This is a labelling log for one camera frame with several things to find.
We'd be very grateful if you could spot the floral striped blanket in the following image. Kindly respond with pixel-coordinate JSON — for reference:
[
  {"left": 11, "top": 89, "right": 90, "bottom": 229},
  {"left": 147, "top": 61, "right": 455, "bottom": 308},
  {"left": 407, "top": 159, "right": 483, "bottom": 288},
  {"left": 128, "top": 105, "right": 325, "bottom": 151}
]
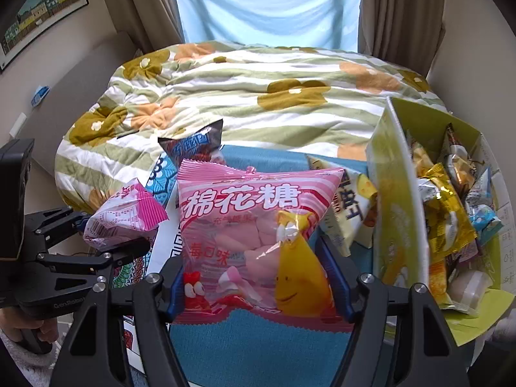
[{"left": 54, "top": 41, "right": 449, "bottom": 215}]

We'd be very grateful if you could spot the beige curtain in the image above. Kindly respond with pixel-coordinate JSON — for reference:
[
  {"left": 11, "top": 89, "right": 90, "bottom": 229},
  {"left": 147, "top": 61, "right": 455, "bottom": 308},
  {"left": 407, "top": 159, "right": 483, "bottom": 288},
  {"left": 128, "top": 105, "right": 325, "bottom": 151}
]
[
  {"left": 358, "top": 0, "right": 447, "bottom": 80},
  {"left": 94, "top": 0, "right": 187, "bottom": 56}
]

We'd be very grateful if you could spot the small pink white packet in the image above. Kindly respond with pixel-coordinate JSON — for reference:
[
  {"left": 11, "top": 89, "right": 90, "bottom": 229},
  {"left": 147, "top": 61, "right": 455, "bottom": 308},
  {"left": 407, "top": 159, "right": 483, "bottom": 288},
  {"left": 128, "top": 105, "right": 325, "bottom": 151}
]
[{"left": 84, "top": 178, "right": 169, "bottom": 251}]

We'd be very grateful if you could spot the grey padded headboard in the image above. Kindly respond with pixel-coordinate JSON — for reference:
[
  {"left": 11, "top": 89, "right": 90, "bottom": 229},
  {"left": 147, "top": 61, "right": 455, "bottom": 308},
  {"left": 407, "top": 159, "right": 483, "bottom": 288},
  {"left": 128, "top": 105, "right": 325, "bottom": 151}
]
[{"left": 17, "top": 31, "right": 143, "bottom": 179}]

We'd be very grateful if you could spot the pink marshmallow packet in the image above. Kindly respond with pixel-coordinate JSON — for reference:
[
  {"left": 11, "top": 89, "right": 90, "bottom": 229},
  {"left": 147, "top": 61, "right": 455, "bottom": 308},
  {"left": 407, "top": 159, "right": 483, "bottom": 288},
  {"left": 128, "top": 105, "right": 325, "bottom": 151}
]
[{"left": 176, "top": 158, "right": 352, "bottom": 333}]

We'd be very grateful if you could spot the heap of assorted snack packets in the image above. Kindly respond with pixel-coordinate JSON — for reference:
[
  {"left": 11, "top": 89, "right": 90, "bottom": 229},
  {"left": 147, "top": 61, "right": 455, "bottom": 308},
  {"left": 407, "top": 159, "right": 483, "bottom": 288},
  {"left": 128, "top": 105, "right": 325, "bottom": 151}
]
[{"left": 405, "top": 123, "right": 504, "bottom": 316}]

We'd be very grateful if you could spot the light blue window sheet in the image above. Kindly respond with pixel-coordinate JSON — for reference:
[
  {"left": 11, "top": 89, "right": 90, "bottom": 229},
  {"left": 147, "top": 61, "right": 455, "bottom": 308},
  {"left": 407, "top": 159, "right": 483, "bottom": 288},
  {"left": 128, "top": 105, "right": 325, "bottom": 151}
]
[{"left": 173, "top": 0, "right": 362, "bottom": 56}]

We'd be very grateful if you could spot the person's left hand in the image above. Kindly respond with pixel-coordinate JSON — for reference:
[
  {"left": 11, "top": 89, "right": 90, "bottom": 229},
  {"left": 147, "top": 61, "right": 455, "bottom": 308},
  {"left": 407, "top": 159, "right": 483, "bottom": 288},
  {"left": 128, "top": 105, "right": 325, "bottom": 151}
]
[{"left": 5, "top": 315, "right": 61, "bottom": 344}]

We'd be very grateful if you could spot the framed houses picture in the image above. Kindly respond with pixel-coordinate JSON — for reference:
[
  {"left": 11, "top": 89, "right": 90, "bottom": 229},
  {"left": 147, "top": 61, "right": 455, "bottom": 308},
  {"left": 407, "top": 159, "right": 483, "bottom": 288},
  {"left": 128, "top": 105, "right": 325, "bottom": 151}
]
[{"left": 0, "top": 0, "right": 90, "bottom": 74}]

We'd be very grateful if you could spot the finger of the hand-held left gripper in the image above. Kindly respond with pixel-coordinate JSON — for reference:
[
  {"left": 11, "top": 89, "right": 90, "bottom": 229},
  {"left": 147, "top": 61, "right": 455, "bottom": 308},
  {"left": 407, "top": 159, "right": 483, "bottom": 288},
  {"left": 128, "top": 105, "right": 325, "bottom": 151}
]
[
  {"left": 25, "top": 207, "right": 94, "bottom": 237},
  {"left": 37, "top": 237, "right": 151, "bottom": 288}
]

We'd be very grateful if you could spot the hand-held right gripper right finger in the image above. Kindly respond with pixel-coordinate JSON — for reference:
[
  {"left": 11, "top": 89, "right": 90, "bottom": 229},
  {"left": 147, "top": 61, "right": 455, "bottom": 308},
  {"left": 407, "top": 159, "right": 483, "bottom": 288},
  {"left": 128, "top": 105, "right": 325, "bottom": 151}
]
[{"left": 320, "top": 236, "right": 471, "bottom": 387}]

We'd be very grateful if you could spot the yellow-green cardboard box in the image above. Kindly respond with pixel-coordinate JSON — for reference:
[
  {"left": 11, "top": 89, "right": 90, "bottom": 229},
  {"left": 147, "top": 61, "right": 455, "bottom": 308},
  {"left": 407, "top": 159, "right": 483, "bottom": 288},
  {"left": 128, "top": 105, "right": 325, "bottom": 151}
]
[{"left": 365, "top": 96, "right": 509, "bottom": 347}]

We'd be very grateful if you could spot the white yellow chip packet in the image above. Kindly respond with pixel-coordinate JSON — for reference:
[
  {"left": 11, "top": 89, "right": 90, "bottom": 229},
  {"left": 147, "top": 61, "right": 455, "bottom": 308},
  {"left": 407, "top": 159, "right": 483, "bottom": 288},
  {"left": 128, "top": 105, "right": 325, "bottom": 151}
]
[{"left": 307, "top": 154, "right": 379, "bottom": 258}]

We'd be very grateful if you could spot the dark packet with blue label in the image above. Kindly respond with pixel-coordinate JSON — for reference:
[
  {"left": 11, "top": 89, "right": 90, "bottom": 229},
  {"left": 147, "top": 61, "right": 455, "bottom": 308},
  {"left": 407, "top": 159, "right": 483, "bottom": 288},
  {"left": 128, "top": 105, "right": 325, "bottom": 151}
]
[{"left": 158, "top": 118, "right": 225, "bottom": 167}]

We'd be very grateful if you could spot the small blue white object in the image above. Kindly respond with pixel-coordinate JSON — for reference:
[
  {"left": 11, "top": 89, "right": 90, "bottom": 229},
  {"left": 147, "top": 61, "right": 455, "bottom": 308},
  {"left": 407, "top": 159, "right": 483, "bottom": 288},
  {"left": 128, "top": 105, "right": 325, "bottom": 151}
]
[{"left": 31, "top": 84, "right": 52, "bottom": 108}]

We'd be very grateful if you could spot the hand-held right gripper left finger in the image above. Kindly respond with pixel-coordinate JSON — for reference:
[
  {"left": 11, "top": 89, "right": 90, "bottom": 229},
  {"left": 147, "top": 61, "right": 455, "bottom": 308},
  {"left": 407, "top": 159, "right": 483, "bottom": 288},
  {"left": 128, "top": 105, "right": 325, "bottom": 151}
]
[{"left": 48, "top": 255, "right": 191, "bottom": 387}]

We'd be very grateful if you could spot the white wall switch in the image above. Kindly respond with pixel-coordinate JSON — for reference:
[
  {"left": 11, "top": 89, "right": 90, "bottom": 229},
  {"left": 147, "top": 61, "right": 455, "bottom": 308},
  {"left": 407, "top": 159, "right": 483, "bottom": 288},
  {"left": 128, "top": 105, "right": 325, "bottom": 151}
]
[{"left": 8, "top": 113, "right": 30, "bottom": 138}]

